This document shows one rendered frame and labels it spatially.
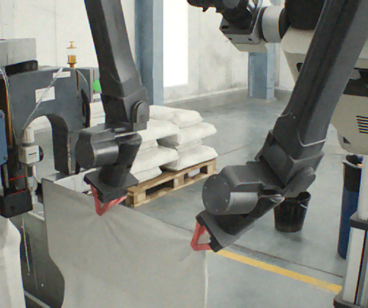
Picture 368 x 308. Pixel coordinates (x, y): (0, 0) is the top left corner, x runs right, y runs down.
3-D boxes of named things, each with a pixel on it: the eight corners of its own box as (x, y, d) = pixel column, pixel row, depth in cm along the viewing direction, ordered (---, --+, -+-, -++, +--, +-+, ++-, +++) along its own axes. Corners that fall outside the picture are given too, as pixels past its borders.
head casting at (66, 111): (93, 169, 126) (89, 56, 118) (16, 192, 107) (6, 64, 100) (31, 151, 144) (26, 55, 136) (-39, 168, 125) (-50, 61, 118)
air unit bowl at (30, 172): (40, 189, 106) (38, 163, 105) (30, 193, 104) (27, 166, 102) (33, 186, 108) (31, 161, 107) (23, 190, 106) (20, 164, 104)
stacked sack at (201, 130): (220, 136, 472) (221, 122, 468) (176, 150, 421) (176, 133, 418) (185, 130, 499) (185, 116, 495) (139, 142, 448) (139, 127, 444)
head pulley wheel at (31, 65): (45, 70, 112) (45, 59, 111) (14, 73, 105) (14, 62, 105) (26, 69, 118) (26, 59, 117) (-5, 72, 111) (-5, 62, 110)
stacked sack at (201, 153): (221, 160, 478) (221, 145, 474) (177, 177, 428) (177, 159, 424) (186, 153, 504) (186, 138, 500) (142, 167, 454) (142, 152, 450)
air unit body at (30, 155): (46, 193, 107) (41, 127, 103) (30, 198, 104) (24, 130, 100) (36, 188, 110) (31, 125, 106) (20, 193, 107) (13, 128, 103)
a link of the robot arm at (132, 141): (149, 137, 90) (131, 120, 93) (122, 142, 85) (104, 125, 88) (138, 166, 94) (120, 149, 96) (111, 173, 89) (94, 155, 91)
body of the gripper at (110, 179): (81, 181, 93) (90, 151, 90) (116, 169, 101) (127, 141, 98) (102, 202, 91) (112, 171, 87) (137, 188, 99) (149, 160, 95)
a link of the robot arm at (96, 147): (151, 100, 87) (119, 94, 92) (102, 106, 79) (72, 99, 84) (147, 163, 90) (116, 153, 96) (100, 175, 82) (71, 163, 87)
